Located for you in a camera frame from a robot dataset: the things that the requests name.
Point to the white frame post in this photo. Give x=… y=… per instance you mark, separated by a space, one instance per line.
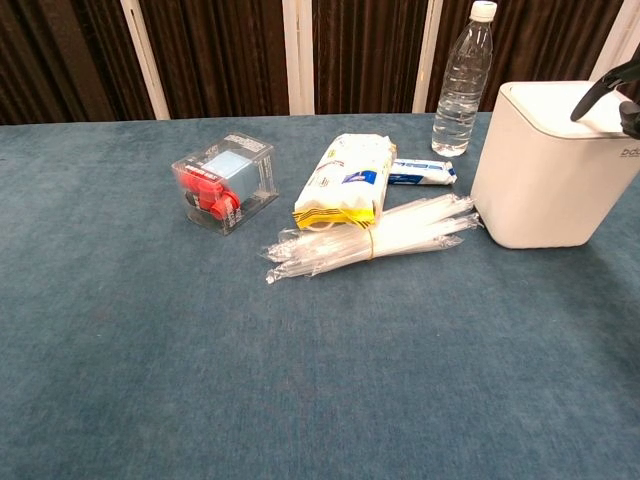
x=145 y=65
x=427 y=55
x=298 y=55

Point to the clear plastic water bottle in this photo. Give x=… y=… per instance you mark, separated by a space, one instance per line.
x=457 y=90

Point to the dark brown curtain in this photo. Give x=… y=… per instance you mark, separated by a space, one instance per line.
x=225 y=50

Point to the white trash bin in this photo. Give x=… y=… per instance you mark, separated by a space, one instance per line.
x=540 y=190

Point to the clear box with red toy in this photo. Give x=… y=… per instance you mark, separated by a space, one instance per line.
x=225 y=182

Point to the white pack with yellow stripe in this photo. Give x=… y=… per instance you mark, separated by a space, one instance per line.
x=345 y=180

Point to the white and blue snack bar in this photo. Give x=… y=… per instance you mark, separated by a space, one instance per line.
x=422 y=172

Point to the blue felt table cover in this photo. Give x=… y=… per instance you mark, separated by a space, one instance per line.
x=200 y=375

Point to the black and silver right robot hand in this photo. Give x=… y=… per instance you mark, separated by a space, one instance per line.
x=600 y=90

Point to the bundle of wrapped clear straws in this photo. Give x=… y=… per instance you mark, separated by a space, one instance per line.
x=400 y=230

